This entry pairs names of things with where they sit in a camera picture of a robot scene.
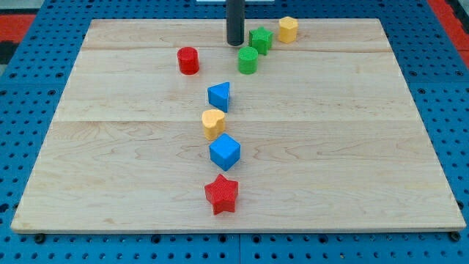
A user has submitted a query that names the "green star block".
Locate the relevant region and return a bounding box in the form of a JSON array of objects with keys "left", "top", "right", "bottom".
[{"left": 248, "top": 26, "right": 273, "bottom": 55}]

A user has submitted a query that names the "red star block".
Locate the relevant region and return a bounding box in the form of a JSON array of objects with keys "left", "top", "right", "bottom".
[{"left": 204, "top": 174, "right": 239, "bottom": 215}]

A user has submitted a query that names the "light wooden board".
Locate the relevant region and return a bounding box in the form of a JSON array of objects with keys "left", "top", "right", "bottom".
[{"left": 11, "top": 19, "right": 466, "bottom": 234}]

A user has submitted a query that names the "blue cube block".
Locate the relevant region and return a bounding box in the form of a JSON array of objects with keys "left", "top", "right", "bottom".
[{"left": 209, "top": 133, "right": 241, "bottom": 171}]

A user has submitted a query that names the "yellow heart block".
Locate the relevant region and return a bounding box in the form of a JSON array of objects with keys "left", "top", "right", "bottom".
[{"left": 202, "top": 109, "right": 226, "bottom": 141}]

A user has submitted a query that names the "blue triangle block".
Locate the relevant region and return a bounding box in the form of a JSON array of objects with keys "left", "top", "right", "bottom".
[{"left": 207, "top": 82, "right": 230, "bottom": 113}]

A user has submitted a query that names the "green cylinder block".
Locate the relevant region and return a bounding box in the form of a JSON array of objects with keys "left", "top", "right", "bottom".
[{"left": 237, "top": 46, "right": 259, "bottom": 75}]

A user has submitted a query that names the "red cylinder block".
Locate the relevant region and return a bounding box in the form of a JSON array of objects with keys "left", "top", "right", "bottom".
[{"left": 177, "top": 47, "right": 199, "bottom": 75}]

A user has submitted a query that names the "yellow hexagon block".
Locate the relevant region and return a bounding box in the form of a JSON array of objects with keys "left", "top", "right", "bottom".
[{"left": 278, "top": 16, "right": 299, "bottom": 43}]

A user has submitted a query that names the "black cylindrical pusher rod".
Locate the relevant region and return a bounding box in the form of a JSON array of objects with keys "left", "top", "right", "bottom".
[{"left": 226, "top": 0, "right": 245, "bottom": 46}]

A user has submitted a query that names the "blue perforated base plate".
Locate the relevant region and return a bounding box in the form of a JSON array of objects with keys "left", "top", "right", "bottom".
[{"left": 1, "top": 0, "right": 468, "bottom": 263}]

